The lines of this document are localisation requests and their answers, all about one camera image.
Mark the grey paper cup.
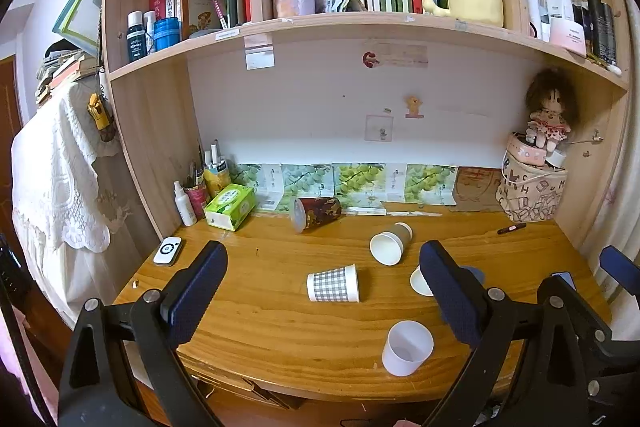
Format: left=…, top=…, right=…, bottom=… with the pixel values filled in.
left=369, top=222, right=414, bottom=266

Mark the yellow box with pens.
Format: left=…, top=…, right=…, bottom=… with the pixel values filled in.
left=202, top=139, right=232, bottom=200

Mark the white remote control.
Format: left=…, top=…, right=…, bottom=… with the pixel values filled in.
left=152, top=236, right=185, bottom=266

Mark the white spray bottle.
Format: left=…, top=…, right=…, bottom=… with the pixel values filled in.
left=173, top=180, right=198, bottom=227

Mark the smartphone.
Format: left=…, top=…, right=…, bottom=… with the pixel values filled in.
left=551, top=271, right=577, bottom=294

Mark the blue plastic jar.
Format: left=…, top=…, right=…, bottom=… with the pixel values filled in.
left=153, top=17, right=182, bottom=53

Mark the dark red patterned cup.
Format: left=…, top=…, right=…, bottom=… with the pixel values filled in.
left=292, top=195, right=344, bottom=234

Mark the green framed board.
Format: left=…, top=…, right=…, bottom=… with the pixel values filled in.
left=52, top=0, right=109, bottom=58

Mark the row of cosmetic bottles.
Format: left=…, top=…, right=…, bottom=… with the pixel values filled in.
left=520, top=0, right=624, bottom=76

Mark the pile of old books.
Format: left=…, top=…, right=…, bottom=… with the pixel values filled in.
left=34, top=40, right=103, bottom=108

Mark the checked paper cup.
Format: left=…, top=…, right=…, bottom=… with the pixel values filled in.
left=307, top=264, right=361, bottom=303

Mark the wooden bookshelf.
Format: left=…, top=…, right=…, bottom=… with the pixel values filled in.
left=101, top=0, right=632, bottom=253

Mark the row of green grape cards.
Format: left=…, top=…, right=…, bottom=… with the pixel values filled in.
left=234, top=162, right=459, bottom=214

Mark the small white bottle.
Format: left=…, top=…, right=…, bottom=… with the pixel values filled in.
left=143, top=10, right=157, bottom=56

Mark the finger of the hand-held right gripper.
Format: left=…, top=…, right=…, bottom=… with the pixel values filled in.
left=600, top=246, right=640, bottom=295

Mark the red pen holder with pens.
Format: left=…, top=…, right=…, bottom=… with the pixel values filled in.
left=184, top=144, right=211, bottom=220

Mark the white lace cloth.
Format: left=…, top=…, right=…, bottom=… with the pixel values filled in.
left=11, top=79, right=127, bottom=254

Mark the letter print storage basket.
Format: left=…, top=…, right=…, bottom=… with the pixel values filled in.
left=496, top=152, right=569, bottom=223

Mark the pink round box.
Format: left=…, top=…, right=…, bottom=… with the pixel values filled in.
left=507, top=131, right=549, bottom=166

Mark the white and blue paper cup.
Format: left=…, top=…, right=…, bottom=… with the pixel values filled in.
left=410, top=264, right=487, bottom=297

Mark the green tissue box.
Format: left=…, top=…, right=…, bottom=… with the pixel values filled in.
left=203, top=184, right=257, bottom=232

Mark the brown haired doll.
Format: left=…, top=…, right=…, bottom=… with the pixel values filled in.
left=524, top=68, right=582, bottom=154

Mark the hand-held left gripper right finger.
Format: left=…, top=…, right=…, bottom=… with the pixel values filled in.
left=419, top=240, right=613, bottom=427

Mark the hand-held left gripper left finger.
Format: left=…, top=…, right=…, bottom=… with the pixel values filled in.
left=57, top=240, right=229, bottom=427

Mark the clear white plastic cup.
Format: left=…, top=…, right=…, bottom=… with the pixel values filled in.
left=382, top=320, right=434, bottom=377

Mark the dark blue mouthwash bottle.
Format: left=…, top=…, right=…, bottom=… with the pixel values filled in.
left=126, top=10, right=149, bottom=62

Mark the yellow toy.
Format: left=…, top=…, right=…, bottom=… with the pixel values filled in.
left=87, top=92, right=110, bottom=131

